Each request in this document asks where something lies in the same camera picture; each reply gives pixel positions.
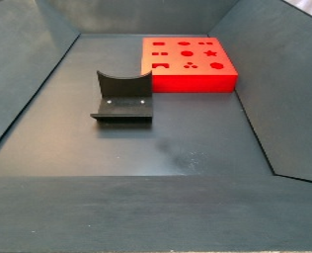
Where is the red shape sorter board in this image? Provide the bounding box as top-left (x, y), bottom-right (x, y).
top-left (143, 37), bottom-right (239, 93)

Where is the black curved holder stand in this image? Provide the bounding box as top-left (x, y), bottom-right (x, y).
top-left (90, 71), bottom-right (155, 122)

